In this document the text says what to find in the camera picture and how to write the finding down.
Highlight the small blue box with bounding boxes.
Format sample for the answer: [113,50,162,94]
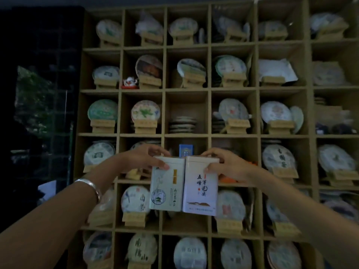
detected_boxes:
[179,144,195,159]

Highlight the green leafy plant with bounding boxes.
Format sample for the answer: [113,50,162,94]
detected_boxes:
[13,65,58,135]

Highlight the silver bracelet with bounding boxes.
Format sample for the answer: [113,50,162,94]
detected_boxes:
[74,178,102,204]

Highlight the person's left hand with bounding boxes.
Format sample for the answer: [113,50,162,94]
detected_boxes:
[120,144,171,177]

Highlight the white paper packet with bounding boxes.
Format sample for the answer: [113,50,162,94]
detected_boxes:
[258,58,298,83]

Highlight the person's right forearm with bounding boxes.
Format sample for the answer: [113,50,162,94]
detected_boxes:
[249,165,359,269]

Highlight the black lattice frame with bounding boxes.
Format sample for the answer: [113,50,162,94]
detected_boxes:
[0,5,85,231]

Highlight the set of wooden display stands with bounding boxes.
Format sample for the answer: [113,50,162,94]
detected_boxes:
[83,25,359,269]

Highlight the red and white figurine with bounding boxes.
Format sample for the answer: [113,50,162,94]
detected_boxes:
[121,77,139,90]

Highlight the pale green tea tin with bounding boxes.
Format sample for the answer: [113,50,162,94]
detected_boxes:
[149,156,186,213]

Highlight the flat stack of tea cakes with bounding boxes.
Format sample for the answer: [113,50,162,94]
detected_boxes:
[168,116,197,134]

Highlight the orange packet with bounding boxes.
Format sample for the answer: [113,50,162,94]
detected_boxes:
[219,161,258,185]

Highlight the white tea tin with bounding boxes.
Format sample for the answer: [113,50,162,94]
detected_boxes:
[182,155,220,217]

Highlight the display of wrapped tea cakes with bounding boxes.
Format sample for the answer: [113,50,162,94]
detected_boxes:
[83,11,359,269]

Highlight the wooden cubby shelf unit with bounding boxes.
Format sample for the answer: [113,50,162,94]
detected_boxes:
[67,0,359,269]

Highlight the person's right hand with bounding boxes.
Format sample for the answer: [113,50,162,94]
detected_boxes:
[200,148,254,185]

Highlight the person's left forearm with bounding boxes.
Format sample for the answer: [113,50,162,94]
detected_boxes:
[0,155,125,269]

